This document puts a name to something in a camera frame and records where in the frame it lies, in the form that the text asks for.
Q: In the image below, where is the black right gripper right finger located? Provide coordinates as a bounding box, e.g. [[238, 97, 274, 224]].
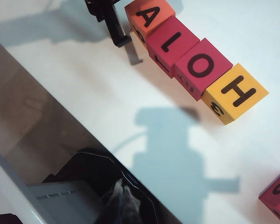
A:
[[119, 186, 143, 224]]

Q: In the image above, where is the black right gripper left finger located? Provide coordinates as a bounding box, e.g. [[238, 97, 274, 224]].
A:
[[98, 181, 124, 224]]

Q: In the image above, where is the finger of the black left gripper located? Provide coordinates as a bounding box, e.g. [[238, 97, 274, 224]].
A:
[[104, 2, 132, 48], [85, 0, 105, 23]]

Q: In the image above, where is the orange letter block with 6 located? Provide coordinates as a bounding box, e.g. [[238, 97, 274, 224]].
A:
[[124, 0, 177, 45]]

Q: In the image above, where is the red letter block with T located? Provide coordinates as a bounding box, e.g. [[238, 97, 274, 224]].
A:
[[146, 15, 201, 79]]

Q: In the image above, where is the red letter block with rabbit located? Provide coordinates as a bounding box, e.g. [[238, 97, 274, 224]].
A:
[[172, 38, 233, 101]]

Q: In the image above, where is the red letter block with J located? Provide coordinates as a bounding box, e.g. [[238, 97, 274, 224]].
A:
[[258, 170, 280, 224]]

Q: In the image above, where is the yellow letter block with 3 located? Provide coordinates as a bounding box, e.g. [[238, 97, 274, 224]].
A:
[[202, 63, 269, 126]]

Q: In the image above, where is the white vented housing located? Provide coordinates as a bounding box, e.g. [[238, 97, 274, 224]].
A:
[[25, 181, 105, 224]]

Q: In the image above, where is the black angular housing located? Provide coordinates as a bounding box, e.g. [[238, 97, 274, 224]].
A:
[[43, 147, 160, 210]]

